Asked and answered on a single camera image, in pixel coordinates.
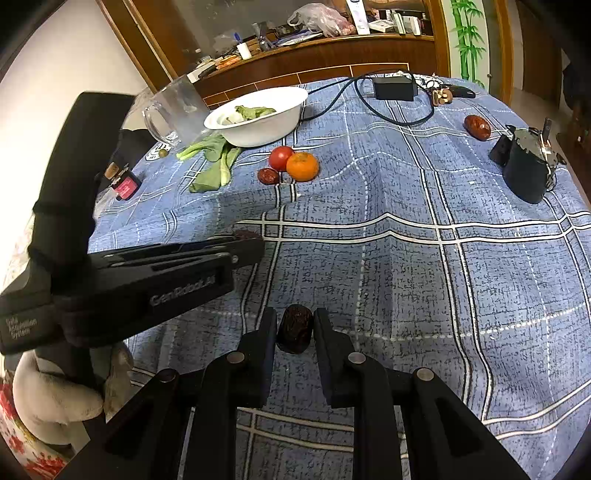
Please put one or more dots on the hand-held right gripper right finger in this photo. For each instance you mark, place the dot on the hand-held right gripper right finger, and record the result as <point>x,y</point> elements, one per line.
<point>323,355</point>

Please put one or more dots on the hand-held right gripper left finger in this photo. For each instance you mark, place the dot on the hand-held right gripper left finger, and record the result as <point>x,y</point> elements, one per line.
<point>268,355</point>

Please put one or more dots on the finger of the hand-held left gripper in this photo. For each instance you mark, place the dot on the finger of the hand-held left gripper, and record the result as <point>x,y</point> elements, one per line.
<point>249,256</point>
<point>203,243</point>

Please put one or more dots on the dark red date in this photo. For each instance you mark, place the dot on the dark red date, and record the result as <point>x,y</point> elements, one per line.
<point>268,176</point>
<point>478,127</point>
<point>295,330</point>

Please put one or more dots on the person's left hand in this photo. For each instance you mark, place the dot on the person's left hand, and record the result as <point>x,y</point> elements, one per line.
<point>51,394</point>

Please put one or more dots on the green bok choy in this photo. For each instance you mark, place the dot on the green bok choy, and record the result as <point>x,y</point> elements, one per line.
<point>217,164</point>

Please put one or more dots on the red tomato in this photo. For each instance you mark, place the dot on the red tomato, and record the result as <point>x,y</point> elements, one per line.
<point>280,158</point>

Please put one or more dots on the orange mandarin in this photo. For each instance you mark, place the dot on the orange mandarin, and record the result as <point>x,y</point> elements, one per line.
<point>302,166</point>

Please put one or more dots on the blue checked tablecloth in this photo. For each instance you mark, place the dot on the blue checked tablecloth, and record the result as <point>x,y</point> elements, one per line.
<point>369,230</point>

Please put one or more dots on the white bowl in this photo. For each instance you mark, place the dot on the white bowl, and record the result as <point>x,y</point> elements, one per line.
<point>263,127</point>

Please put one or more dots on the clear glass pitcher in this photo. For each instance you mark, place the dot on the clear glass pitcher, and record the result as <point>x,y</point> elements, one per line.
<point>178,110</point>

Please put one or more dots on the chopped leafy greens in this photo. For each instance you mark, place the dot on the chopped leafy greens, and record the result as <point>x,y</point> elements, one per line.
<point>251,113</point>

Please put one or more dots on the white cup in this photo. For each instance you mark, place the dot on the white cup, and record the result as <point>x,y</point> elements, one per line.
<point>244,50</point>

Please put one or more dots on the wooden cabinet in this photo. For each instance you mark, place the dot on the wooden cabinet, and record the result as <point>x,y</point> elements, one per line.
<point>323,53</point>

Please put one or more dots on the black power adapter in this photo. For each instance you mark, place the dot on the black power adapter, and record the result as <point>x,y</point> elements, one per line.
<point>395,87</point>

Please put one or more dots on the translucent plastic bag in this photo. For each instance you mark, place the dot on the translucent plastic bag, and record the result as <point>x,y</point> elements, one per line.
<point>323,18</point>

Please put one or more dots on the small wooden toy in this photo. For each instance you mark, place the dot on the small wooden toy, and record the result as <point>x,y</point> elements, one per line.
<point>442,96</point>

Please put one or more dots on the white small boxes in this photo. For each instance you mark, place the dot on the white small boxes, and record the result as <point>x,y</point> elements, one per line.
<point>397,23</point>

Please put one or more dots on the black pot with metal lid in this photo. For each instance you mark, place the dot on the black pot with metal lid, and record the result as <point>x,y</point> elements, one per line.
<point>526,168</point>

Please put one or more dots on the bamboo wall poster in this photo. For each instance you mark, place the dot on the bamboo wall poster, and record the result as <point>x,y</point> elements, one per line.
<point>466,41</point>

